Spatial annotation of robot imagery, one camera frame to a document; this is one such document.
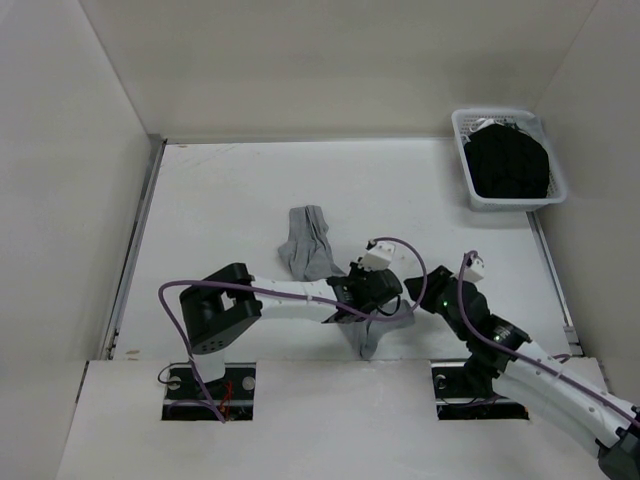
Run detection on grey tank top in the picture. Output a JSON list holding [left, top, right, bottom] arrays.
[[278, 205, 415, 360]]

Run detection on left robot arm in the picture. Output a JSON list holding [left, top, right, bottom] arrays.
[[179, 263, 408, 399]]

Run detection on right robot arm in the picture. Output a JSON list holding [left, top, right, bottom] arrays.
[[404, 266, 639, 479]]

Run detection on black tank top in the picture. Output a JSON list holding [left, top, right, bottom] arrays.
[[464, 124, 550, 199]]

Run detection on white tank top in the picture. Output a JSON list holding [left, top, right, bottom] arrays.
[[469, 117, 501, 134]]

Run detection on white plastic basket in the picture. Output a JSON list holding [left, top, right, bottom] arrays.
[[451, 107, 568, 212]]

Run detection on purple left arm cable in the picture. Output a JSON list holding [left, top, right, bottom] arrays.
[[158, 236, 429, 424]]

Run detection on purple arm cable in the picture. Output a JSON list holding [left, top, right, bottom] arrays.
[[458, 252, 640, 426], [158, 236, 429, 424]]

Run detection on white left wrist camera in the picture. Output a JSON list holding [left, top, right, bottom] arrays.
[[357, 240, 396, 272]]

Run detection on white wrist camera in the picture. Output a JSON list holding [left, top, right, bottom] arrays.
[[357, 240, 396, 272], [463, 251, 485, 283]]

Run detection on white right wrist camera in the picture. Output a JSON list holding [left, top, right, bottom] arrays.
[[463, 251, 485, 283]]

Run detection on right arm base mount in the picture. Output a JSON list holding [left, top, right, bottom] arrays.
[[431, 362, 529, 421]]

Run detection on right aluminium table rail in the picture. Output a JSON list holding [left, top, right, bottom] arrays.
[[526, 212, 585, 363]]

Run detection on aluminium table rail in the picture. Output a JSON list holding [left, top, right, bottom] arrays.
[[96, 134, 167, 360], [526, 212, 585, 363]]

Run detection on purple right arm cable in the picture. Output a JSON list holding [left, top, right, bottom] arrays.
[[458, 252, 640, 426]]

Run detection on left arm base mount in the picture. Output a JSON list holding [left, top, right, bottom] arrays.
[[156, 363, 257, 422]]

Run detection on left aluminium table rail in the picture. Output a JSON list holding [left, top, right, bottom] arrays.
[[96, 134, 167, 360]]

